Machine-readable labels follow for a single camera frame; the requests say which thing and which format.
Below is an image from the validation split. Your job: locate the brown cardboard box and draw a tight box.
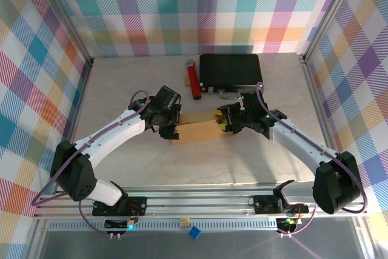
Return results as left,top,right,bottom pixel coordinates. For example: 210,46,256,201
170,111,229,146

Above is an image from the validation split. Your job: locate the aluminium side rail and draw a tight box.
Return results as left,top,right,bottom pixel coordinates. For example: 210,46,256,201
54,57,95,195
298,54,347,193

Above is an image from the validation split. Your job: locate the perforated metal strip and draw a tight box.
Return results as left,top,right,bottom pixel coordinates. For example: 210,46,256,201
48,221,307,233

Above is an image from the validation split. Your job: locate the red cylinder with grey cap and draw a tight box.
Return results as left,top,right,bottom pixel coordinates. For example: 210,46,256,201
185,59,204,101

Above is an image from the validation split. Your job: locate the silver metal handle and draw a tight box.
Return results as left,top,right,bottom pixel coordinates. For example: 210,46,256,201
217,89,243,101

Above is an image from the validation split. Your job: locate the black flat case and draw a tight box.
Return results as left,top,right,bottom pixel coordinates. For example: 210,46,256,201
199,53,264,93

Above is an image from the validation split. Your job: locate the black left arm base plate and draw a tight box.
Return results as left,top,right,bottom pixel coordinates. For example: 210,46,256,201
92,195,148,217

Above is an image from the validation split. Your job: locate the aluminium frame post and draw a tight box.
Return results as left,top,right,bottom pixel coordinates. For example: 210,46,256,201
302,0,362,63
36,0,94,66

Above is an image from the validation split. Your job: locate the aluminium front rail frame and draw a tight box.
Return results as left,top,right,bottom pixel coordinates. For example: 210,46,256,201
33,182,369,221

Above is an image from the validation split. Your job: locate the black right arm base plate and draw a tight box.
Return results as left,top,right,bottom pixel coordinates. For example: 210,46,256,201
252,193,310,215

